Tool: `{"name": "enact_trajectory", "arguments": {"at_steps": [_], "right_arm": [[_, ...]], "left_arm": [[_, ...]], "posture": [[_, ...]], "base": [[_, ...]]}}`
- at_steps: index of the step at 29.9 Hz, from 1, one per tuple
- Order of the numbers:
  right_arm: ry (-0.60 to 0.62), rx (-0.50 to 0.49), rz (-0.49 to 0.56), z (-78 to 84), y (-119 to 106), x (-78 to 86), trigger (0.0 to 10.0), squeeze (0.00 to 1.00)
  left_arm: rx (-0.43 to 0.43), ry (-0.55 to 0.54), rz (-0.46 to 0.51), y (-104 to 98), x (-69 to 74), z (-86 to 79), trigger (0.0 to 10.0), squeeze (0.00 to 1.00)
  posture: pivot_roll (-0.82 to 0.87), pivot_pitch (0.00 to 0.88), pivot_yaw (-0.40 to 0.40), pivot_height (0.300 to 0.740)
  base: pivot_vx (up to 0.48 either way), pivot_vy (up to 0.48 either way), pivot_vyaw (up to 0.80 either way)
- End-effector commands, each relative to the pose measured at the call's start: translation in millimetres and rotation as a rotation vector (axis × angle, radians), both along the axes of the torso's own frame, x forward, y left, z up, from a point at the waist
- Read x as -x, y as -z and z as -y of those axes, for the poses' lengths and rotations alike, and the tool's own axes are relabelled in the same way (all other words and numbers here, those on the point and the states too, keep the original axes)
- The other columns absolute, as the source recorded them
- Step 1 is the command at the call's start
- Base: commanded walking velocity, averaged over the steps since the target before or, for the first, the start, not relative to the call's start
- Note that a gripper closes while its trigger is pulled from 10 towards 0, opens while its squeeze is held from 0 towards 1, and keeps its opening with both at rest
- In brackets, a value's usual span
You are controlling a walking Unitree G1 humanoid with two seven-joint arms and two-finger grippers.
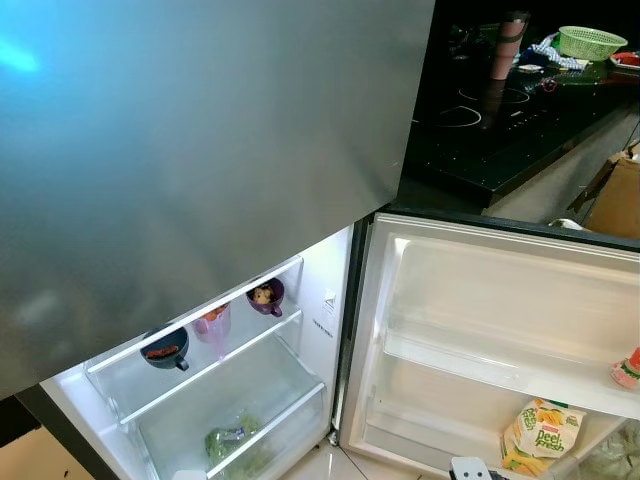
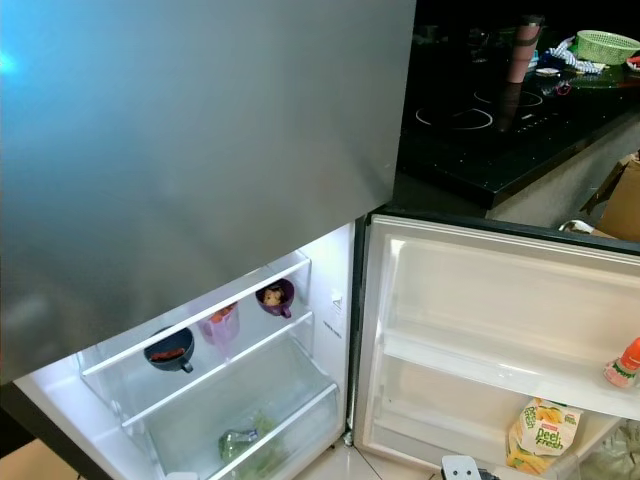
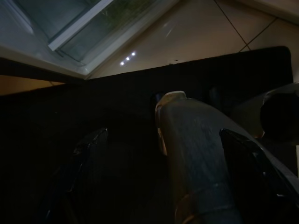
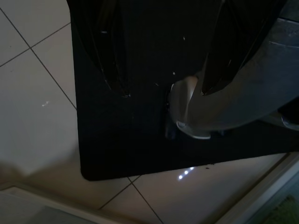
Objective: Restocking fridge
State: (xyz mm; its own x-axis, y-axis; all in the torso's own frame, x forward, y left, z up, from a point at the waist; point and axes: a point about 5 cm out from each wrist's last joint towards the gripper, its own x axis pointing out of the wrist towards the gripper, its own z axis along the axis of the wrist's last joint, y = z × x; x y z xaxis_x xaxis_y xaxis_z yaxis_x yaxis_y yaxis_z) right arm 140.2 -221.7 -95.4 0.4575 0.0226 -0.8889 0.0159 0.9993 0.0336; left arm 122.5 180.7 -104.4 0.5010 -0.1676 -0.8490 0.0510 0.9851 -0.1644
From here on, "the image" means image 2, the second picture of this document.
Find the grey green sack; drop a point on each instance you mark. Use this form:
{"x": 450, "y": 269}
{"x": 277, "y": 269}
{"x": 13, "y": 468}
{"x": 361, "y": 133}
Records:
{"x": 615, "y": 455}

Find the pink cup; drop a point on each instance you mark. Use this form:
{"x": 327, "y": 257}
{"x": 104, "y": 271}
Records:
{"x": 220, "y": 333}

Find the silver freezer door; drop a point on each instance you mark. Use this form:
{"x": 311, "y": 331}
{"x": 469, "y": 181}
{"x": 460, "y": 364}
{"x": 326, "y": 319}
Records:
{"x": 200, "y": 150}

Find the cardboard box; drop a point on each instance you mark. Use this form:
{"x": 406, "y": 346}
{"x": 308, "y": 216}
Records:
{"x": 620, "y": 205}

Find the red food piece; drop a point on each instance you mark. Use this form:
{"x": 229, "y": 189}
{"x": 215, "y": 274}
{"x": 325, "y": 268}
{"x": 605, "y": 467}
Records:
{"x": 168, "y": 352}

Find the yellow green juice carton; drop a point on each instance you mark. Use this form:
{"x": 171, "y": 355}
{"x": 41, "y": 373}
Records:
{"x": 545, "y": 435}

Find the small white bowl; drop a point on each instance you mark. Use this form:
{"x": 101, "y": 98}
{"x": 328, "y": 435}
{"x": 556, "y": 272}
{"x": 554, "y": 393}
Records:
{"x": 577, "y": 226}

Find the black induction cooktop counter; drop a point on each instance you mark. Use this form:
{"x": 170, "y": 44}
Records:
{"x": 490, "y": 150}

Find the bagged green vegetables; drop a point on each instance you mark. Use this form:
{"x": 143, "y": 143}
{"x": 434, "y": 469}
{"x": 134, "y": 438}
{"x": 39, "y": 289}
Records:
{"x": 250, "y": 447}

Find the red kitchen item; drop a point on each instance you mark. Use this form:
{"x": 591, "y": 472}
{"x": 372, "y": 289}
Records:
{"x": 633, "y": 62}

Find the pink tumbler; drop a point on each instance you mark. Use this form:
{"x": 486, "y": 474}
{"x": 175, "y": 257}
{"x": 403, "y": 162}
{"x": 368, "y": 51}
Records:
{"x": 525, "y": 50}

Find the dark blue mug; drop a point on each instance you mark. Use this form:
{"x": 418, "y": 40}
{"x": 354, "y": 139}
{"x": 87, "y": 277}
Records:
{"x": 160, "y": 360}

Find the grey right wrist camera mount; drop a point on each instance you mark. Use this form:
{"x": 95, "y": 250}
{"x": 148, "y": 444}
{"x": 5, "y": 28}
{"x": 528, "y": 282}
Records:
{"x": 462, "y": 469}

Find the purple cup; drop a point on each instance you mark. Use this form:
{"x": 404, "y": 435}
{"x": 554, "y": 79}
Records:
{"x": 280, "y": 306}

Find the orange capped bottle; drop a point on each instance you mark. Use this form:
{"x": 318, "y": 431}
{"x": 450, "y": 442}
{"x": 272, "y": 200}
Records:
{"x": 625, "y": 365}

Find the green plastic basket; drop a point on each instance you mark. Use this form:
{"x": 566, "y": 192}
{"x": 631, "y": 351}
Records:
{"x": 610, "y": 48}

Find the blue white cloth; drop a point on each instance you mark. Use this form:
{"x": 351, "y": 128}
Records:
{"x": 570, "y": 58}

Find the small white dish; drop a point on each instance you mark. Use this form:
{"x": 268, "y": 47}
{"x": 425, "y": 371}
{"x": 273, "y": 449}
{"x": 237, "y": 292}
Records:
{"x": 547, "y": 71}

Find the fridge door white lining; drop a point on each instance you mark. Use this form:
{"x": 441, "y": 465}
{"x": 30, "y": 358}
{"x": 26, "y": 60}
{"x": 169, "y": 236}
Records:
{"x": 490, "y": 300}

